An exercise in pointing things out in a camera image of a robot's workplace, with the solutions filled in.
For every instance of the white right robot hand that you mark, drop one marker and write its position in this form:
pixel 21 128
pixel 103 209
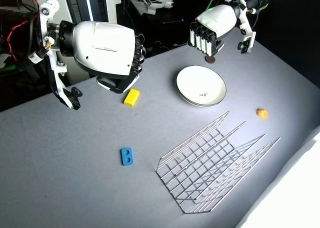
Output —
pixel 105 50

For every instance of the white plate with smudges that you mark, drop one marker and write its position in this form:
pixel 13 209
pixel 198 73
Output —
pixel 200 84

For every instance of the yellow rectangular block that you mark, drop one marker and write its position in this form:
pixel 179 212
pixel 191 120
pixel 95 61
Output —
pixel 132 98

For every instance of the white spare robot hand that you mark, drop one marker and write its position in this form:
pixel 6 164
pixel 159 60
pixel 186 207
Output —
pixel 150 8

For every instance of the brown round disc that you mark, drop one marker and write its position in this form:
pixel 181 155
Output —
pixel 210 60

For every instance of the blue block with two holes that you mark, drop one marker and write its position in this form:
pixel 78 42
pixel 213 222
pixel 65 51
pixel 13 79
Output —
pixel 123 156

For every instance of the orange swirl cookie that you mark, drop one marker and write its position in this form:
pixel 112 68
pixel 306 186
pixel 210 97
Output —
pixel 262 114

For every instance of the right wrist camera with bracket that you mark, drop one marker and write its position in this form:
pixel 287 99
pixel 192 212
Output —
pixel 56 75

